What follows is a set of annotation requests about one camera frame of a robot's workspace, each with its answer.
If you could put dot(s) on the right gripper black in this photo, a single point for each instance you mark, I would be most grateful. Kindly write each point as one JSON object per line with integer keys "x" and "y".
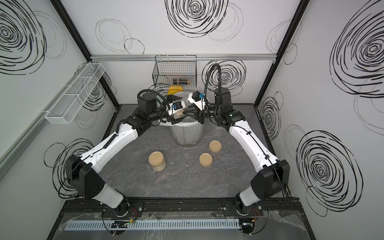
{"x": 198, "y": 114}

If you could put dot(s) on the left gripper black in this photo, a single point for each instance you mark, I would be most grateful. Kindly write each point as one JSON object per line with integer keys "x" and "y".
{"x": 170, "y": 98}

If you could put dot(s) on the rice jar tan lid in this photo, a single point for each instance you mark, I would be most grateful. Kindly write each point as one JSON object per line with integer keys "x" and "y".
{"x": 180, "y": 117}
{"x": 157, "y": 161}

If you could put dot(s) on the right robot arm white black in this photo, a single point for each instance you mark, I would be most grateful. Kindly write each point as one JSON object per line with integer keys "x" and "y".
{"x": 272, "y": 174}

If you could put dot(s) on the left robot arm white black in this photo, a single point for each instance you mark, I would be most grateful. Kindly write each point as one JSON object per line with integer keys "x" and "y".
{"x": 83, "y": 170}

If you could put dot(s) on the yellow toast slice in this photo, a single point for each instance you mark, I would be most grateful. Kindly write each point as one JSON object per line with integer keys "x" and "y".
{"x": 174, "y": 89}

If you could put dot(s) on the white plastic bin liner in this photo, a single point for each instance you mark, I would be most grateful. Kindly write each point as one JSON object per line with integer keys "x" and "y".
{"x": 184, "y": 96}

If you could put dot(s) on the dark bottle in basket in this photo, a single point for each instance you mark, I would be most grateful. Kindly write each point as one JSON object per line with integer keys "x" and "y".
{"x": 181, "y": 82}

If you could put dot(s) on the metal mesh trash bin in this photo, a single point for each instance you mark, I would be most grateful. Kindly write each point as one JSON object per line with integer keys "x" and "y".
{"x": 187, "y": 134}

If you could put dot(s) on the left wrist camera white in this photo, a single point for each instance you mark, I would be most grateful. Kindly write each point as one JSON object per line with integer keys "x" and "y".
{"x": 176, "y": 107}

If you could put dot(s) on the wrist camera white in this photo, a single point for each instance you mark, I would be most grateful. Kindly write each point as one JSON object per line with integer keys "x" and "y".
{"x": 197, "y": 99}
{"x": 176, "y": 107}

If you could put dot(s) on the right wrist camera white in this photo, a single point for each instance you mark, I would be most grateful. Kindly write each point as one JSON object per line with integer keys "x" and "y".
{"x": 197, "y": 99}

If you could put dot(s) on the black wire wall basket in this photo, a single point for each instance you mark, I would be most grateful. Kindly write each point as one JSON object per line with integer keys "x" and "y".
{"x": 164, "y": 72}

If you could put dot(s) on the aluminium wall rail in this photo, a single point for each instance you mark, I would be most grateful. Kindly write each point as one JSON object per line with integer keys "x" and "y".
{"x": 183, "y": 57}

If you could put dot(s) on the white mesh wall shelf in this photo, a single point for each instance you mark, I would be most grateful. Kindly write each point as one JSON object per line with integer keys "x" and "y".
{"x": 75, "y": 94}

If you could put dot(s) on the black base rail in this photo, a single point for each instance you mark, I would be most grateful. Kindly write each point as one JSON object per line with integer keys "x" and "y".
{"x": 138, "y": 207}

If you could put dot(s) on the white slotted cable duct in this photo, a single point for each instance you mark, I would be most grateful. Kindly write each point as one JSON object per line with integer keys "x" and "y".
{"x": 191, "y": 224}

